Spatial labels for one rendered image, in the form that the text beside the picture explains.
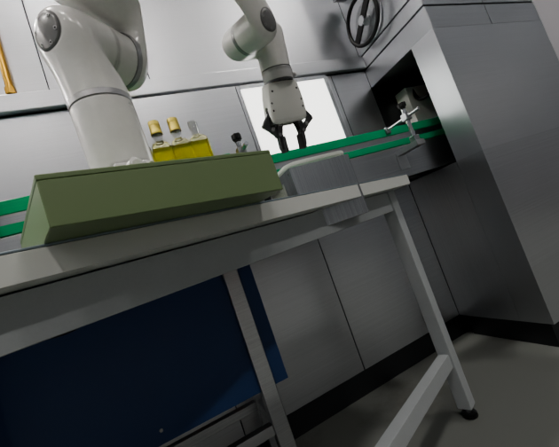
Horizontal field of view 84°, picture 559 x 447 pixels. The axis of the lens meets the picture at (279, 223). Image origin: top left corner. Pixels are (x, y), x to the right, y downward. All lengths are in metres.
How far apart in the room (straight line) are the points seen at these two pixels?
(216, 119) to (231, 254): 0.80
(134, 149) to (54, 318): 0.26
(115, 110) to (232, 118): 0.76
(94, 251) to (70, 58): 0.31
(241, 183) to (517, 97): 1.35
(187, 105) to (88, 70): 0.71
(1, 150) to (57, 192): 0.94
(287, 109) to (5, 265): 0.64
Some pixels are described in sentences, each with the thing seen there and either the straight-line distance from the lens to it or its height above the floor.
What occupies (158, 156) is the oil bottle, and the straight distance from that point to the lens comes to 1.01.
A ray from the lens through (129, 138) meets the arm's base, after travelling 0.54.
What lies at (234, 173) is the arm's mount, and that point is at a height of 0.78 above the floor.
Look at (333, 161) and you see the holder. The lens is 0.78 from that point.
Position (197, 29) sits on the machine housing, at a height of 1.60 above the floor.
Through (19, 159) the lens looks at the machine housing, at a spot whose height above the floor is 1.19.
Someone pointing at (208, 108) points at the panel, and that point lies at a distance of 1.27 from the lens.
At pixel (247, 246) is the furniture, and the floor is 0.68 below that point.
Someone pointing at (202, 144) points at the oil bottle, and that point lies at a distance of 1.03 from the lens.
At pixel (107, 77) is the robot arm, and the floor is 1.00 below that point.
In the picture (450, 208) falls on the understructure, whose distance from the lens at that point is 1.48.
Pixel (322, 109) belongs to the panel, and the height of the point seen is 1.16.
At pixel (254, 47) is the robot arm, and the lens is 0.79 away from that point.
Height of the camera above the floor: 0.66
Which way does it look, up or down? 4 degrees up
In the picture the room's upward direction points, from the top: 19 degrees counter-clockwise
